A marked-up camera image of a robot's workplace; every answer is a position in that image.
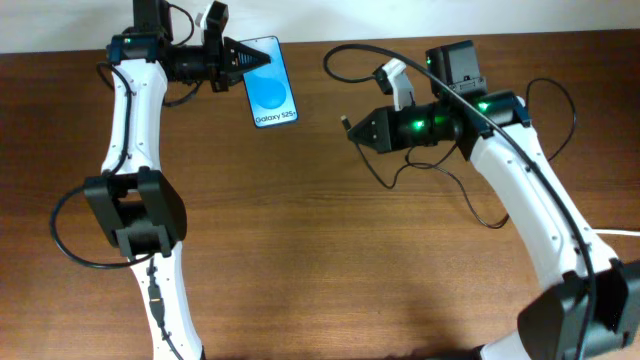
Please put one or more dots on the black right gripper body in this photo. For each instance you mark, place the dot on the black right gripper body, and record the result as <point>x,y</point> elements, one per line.
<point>416,125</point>

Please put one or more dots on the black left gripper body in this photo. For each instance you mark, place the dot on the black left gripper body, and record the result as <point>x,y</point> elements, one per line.
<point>201,64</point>

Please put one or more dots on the blue Galaxy smartphone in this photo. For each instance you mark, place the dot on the blue Galaxy smartphone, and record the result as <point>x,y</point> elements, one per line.
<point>268,88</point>

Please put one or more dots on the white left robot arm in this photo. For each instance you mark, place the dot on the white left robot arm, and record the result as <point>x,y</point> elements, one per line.
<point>137,208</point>

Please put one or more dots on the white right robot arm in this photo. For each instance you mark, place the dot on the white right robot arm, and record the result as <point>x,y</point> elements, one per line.
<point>589,304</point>

